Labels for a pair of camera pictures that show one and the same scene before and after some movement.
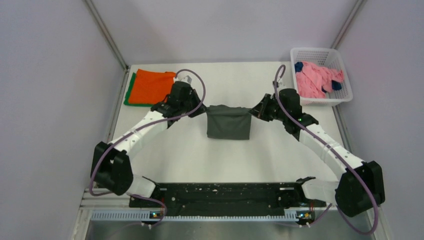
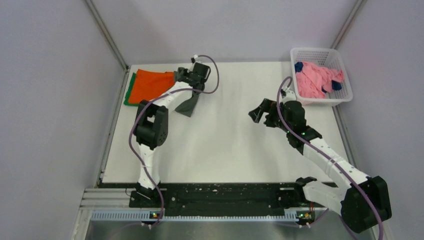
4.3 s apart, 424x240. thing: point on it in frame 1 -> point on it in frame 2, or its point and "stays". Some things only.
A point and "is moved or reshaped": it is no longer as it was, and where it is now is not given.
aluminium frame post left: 107,33 stays
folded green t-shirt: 126,101 stays
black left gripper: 193,94 -> 186,72
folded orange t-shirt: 150,87 stays
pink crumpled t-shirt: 310,82 stays
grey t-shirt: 228,122 is moved or reshaped
